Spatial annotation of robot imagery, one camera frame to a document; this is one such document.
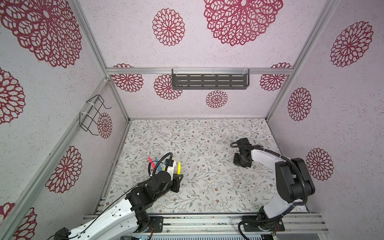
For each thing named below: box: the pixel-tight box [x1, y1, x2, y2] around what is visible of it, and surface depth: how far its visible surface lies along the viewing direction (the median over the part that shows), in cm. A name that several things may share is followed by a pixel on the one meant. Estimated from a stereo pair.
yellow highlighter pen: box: [177, 160, 182, 175], surface depth 74 cm
